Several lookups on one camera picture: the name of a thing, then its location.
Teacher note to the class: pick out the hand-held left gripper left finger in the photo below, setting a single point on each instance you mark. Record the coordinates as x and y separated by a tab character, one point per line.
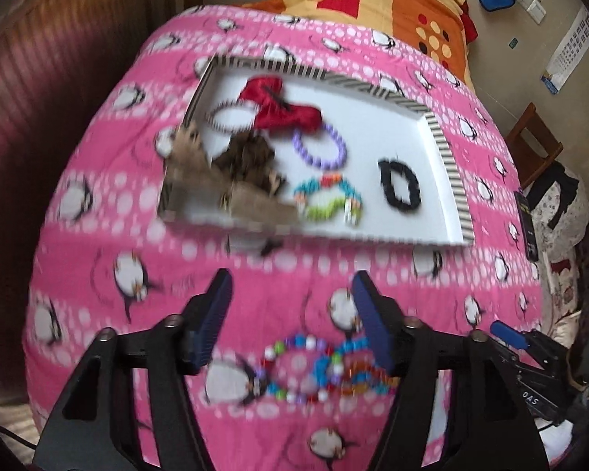
216	314

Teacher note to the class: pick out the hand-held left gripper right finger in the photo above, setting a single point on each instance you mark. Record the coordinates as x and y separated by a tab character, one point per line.
373	324

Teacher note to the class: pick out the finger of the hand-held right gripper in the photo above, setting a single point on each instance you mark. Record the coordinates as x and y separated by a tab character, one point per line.
508	333

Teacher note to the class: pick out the striped cardboard box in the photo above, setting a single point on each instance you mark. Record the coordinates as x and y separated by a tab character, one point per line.
412	221

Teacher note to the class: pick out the black scrunchie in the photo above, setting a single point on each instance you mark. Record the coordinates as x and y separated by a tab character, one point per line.
387	191

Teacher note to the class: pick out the beige organza bow with bell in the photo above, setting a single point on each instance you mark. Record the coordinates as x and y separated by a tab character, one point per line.
191	162

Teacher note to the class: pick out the brown scrunchie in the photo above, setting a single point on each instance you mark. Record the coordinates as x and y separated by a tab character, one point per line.
250	157

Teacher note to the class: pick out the red satin bow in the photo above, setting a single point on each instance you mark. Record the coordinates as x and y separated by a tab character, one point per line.
299	117

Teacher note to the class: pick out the white printed cloth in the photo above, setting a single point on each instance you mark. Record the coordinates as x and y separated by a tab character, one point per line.
559	245

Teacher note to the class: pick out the black remote control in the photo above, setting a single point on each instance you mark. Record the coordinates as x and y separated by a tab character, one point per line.
527	225

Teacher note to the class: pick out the pink penguin blanket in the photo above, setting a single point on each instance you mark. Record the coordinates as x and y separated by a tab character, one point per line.
127	230

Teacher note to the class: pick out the black garment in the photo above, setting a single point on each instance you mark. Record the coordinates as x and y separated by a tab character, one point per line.
564	181

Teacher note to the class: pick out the wooden chair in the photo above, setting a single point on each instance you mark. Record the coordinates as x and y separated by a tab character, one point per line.
530	137

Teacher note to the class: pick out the wooden panelled cabinet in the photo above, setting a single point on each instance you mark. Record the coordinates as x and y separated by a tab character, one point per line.
39	59

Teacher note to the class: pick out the orange floral quilt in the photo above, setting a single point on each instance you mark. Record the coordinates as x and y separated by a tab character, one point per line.
407	0

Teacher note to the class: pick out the wall calendar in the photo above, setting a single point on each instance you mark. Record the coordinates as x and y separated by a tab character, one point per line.
572	49

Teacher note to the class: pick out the white wall socket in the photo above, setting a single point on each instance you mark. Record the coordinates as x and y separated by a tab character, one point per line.
532	5

